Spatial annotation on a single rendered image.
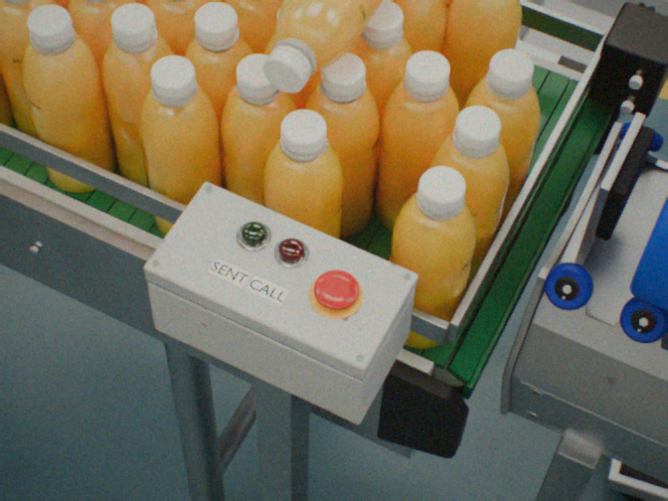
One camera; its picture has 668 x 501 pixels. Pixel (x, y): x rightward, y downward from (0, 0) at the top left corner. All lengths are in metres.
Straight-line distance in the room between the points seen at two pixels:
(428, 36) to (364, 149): 0.15
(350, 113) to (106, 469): 1.15
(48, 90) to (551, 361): 0.55
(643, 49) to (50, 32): 0.60
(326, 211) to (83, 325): 1.21
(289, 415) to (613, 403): 0.32
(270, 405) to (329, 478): 0.95
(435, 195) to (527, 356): 0.28
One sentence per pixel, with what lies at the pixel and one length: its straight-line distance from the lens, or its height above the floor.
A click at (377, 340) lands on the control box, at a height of 1.10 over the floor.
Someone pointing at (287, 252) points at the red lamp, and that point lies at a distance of 1.00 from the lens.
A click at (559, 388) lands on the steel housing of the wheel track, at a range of 1.27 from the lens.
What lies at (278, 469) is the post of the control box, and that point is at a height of 0.75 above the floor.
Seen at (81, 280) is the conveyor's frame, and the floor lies 0.79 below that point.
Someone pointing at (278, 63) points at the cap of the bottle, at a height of 1.16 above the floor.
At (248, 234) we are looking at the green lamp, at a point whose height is 1.11.
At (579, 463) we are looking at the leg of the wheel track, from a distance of 1.48.
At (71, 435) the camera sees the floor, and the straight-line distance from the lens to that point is 2.18.
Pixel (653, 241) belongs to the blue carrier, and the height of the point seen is 1.12.
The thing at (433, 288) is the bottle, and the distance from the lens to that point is 1.11.
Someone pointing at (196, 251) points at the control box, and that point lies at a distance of 1.02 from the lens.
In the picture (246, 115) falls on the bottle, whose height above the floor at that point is 1.08.
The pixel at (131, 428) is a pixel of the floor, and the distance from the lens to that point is 2.17.
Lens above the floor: 1.94
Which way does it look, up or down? 56 degrees down
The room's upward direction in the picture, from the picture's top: 3 degrees clockwise
